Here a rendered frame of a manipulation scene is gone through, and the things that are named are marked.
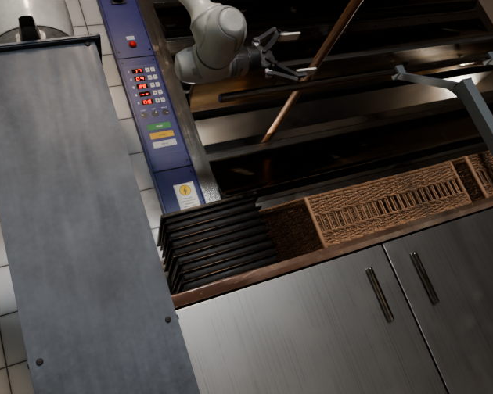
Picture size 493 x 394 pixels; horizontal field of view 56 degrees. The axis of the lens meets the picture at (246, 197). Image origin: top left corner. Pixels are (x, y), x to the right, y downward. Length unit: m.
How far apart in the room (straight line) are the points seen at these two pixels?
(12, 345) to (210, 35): 1.06
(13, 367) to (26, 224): 0.91
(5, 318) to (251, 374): 0.84
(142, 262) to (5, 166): 0.25
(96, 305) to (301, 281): 0.58
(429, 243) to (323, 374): 0.47
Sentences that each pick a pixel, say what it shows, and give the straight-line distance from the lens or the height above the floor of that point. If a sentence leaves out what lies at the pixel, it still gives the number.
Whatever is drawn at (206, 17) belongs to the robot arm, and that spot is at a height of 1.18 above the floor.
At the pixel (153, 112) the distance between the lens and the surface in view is 1.83.
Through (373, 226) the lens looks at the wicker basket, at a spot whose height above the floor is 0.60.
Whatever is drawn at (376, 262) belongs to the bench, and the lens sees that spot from 1.24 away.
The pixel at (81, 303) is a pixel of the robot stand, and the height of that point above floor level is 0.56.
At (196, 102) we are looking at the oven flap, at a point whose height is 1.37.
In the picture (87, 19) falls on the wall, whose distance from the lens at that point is 2.12.
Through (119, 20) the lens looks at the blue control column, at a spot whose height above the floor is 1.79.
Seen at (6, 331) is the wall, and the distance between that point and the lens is 1.61.
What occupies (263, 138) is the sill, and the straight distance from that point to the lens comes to 1.91.
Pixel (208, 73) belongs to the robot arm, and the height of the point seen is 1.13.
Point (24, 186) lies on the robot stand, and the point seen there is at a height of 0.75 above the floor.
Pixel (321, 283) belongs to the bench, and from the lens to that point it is 1.16.
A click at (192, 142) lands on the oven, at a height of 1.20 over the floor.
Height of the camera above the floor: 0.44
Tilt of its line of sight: 16 degrees up
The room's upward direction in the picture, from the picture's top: 20 degrees counter-clockwise
